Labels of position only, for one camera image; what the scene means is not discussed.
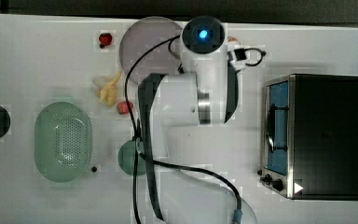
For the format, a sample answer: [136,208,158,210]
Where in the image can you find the orange half toy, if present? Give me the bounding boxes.
[227,36,241,45]

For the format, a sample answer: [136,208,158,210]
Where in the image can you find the green oval strainer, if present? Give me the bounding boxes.
[34,102,92,183]

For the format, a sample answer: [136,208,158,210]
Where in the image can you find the green metal bucket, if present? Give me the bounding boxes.
[117,140,146,176]

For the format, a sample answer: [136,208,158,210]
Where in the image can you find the red strawberry toy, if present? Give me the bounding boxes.
[99,33,113,49]

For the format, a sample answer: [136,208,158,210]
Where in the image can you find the pink round fruit toy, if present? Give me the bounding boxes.
[116,101,133,115]

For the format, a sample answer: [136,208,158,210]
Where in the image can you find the grey round plate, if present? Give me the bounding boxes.
[119,17,182,84]

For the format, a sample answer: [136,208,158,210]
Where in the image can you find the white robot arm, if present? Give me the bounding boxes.
[138,16,258,224]

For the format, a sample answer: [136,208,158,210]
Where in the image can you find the yellow peeled banana toy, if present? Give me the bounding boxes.
[92,71,122,107]

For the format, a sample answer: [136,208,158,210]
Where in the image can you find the black toaster oven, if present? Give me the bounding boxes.
[257,74,358,201]

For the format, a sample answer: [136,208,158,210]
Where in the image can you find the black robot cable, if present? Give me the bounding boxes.
[123,35,243,224]

